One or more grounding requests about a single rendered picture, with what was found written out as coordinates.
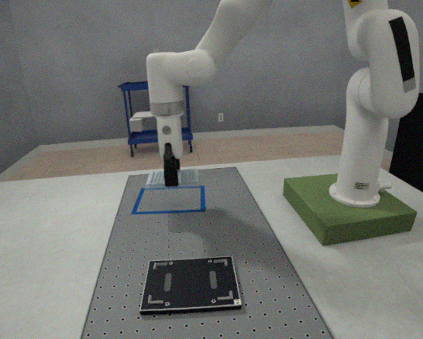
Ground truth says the blue tape rectangle outline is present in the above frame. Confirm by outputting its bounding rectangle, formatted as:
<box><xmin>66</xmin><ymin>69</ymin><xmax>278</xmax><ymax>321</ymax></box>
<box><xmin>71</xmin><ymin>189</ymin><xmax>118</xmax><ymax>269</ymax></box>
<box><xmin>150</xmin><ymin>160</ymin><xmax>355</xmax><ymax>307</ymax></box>
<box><xmin>131</xmin><ymin>186</ymin><xmax>205</xmax><ymax>214</ymax></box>

